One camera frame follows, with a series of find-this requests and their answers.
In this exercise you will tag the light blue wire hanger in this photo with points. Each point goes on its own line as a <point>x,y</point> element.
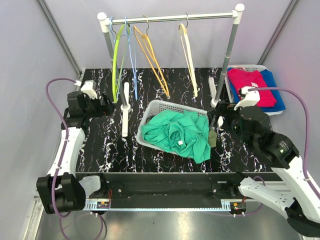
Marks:
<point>113,36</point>

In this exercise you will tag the cream white hanger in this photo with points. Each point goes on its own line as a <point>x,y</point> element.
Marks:
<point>183,33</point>

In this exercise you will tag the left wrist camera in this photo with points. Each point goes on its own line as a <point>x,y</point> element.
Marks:
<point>89,88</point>

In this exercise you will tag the olive green tank top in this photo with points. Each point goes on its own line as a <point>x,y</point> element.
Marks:
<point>212,138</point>

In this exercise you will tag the white side basket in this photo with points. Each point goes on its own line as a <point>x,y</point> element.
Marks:
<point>232,93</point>

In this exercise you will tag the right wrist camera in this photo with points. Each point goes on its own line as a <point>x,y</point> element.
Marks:
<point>250,97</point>

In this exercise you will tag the white plastic basket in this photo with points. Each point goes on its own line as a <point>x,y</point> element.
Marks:
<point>157,106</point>

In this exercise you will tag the lime green hanger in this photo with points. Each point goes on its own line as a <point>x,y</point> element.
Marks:
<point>117,86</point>

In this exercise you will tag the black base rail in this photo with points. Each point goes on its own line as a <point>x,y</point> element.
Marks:
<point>166,192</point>

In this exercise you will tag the yellow plastic hanger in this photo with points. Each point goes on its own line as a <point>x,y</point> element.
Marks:
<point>146,46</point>

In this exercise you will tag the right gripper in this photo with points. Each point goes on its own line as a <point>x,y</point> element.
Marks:
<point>221,109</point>

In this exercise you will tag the white clothes rack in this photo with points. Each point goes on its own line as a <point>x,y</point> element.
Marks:
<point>235,15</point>

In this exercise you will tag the pink folded shirt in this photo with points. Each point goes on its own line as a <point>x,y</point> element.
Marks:
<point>240,78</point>

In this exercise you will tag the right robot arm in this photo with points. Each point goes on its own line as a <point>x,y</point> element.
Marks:
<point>301,208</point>

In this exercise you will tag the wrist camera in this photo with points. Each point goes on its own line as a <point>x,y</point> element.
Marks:
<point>89,88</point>
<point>250,97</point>

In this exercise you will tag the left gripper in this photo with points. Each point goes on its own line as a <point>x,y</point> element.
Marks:
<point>106,110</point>

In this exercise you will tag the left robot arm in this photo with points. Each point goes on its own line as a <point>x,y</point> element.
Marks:
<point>60,191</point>

